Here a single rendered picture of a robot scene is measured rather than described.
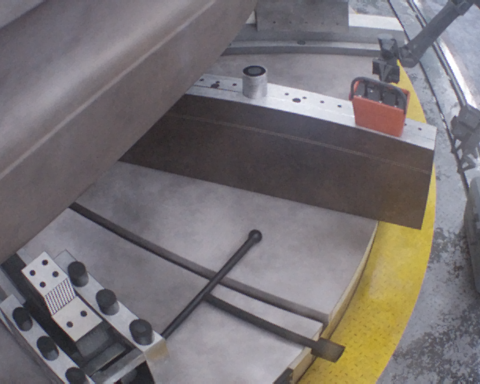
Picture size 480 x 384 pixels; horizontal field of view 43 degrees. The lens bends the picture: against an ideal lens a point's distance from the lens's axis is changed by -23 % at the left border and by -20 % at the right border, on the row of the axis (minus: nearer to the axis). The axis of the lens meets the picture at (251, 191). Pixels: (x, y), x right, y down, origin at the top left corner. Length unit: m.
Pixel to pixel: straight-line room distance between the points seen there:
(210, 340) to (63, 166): 0.76
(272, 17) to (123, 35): 1.38
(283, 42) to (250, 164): 0.98
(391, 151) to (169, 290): 0.83
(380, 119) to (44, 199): 1.11
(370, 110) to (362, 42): 1.23
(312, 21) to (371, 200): 1.07
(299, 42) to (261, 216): 1.11
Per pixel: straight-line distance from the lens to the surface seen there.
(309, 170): 2.46
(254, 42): 3.35
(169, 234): 2.48
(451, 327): 2.64
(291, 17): 3.21
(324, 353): 2.10
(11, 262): 2.13
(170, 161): 2.66
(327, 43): 3.37
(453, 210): 3.08
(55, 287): 1.69
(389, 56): 2.33
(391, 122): 2.24
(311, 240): 2.45
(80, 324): 1.70
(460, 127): 2.06
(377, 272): 2.78
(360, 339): 2.56
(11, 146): 1.68
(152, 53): 1.90
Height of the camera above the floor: 2.09
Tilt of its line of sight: 43 degrees down
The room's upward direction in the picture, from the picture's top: 2 degrees counter-clockwise
